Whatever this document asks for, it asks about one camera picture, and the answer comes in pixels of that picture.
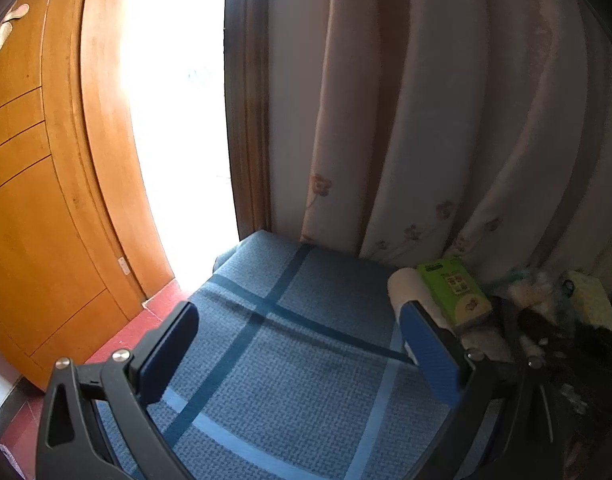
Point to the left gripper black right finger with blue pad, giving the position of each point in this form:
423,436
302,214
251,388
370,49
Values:
525,439

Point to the blue plaid tablecloth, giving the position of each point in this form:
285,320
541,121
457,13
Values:
298,371

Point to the clear bag of cotton balls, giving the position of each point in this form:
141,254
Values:
489,341

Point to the yellow blue tissue box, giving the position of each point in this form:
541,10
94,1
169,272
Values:
590,300

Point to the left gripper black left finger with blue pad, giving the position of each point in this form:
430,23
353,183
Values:
72,443

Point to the wooden door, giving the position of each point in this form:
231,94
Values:
79,251

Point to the green tissue packet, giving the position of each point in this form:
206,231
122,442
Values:
459,297

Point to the cotton swab plastic bag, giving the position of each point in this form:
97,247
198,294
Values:
536,291

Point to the white gauze roll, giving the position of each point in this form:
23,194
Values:
406,285

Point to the white floral curtain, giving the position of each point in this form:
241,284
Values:
402,131

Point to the dark wooden door frame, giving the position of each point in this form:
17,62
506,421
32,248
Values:
246,39

